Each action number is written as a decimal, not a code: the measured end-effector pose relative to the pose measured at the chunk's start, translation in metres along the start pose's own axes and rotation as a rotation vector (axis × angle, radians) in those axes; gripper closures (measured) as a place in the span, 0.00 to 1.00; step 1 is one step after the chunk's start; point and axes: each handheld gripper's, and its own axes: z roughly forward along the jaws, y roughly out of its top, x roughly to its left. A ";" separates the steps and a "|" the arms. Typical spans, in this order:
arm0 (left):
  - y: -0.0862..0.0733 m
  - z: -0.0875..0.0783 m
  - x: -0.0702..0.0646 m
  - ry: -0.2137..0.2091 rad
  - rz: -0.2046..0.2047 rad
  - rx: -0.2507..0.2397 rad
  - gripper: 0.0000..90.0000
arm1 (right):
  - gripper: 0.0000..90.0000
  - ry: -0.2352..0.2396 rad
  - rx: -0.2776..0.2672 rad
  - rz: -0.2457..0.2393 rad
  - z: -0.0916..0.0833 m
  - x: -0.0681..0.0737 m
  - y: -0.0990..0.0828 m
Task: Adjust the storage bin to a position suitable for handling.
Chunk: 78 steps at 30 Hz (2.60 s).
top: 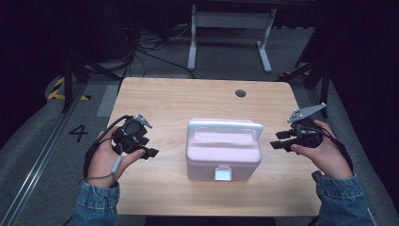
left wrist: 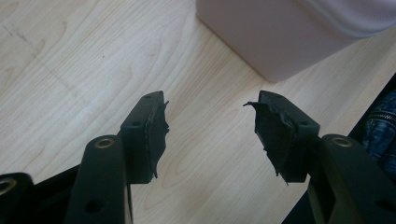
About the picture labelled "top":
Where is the person's left hand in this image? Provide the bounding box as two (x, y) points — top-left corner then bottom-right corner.
(86, 126), (147, 189)

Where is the person's right hand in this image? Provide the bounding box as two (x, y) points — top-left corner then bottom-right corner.
(290, 120), (355, 181)

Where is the metal floor rail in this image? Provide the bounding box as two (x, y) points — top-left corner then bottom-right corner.
(0, 83), (89, 226)

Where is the grey cable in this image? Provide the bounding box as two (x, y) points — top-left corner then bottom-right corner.
(85, 142), (124, 182)

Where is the white metal table frame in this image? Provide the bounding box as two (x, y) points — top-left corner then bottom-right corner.
(186, 4), (278, 74)

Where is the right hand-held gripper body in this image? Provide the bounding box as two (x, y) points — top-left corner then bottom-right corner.
(286, 102), (327, 153)

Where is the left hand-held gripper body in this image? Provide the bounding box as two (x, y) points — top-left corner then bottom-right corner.
(112, 113), (154, 155)

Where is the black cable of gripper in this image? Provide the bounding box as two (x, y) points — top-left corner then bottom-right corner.
(297, 124), (355, 173)
(82, 114), (134, 178)

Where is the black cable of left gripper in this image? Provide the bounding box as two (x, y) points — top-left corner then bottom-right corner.
(82, 114), (134, 178)

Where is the pink box with white handle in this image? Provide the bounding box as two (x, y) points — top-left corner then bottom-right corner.
(184, 117), (264, 183)

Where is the bundle of black floor cables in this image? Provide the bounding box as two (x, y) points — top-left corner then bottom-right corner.
(123, 18), (197, 80)

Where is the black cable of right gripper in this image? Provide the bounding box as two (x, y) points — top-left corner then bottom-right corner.
(297, 124), (355, 173)

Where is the black tripod stand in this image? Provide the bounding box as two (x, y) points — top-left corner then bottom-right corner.
(277, 57), (333, 120)
(60, 51), (124, 115)

